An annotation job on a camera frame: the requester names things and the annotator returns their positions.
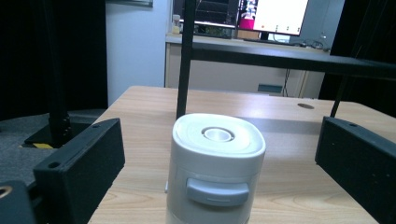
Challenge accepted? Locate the pink object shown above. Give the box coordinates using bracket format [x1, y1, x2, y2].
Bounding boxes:
[238, 18, 256, 31]

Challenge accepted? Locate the white lidded container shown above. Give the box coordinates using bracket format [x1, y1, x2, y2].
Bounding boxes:
[164, 113, 267, 224]

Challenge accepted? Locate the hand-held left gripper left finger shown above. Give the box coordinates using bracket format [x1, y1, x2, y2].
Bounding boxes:
[33, 118, 126, 224]

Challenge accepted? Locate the beige desk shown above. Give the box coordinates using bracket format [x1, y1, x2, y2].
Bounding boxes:
[164, 33, 331, 99]

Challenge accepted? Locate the black curtain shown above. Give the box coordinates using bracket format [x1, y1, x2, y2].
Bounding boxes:
[0, 0, 108, 122]

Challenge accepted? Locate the black cable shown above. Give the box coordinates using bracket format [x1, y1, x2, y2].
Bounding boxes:
[281, 68, 290, 97]

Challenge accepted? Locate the black metal stand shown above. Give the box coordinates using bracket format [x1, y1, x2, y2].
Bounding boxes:
[23, 0, 94, 149]

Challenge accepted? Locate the black metal frame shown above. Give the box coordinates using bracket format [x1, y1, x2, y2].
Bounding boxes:
[176, 0, 396, 120]

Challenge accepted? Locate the small pale bottle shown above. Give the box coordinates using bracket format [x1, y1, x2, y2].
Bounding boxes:
[172, 14, 181, 35]

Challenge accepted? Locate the computer monitor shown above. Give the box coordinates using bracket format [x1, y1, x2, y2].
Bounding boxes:
[238, 0, 310, 41]

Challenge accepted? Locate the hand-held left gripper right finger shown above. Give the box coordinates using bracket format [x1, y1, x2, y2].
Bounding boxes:
[315, 116, 396, 224]

